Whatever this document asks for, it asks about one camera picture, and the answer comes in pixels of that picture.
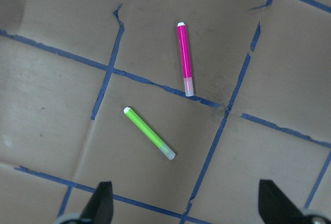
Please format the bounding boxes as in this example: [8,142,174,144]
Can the pink marker pen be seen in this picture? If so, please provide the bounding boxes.
[176,22,194,97]

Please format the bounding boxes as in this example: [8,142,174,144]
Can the brown paper table cover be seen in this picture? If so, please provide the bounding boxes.
[1,0,330,223]

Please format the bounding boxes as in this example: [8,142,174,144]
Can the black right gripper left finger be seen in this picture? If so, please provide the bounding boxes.
[80,181,114,224]

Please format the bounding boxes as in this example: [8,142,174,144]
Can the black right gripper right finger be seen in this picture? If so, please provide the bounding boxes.
[258,180,304,224]

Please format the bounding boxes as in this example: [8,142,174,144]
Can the green marker pen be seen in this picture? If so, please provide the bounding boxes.
[123,107,176,160]

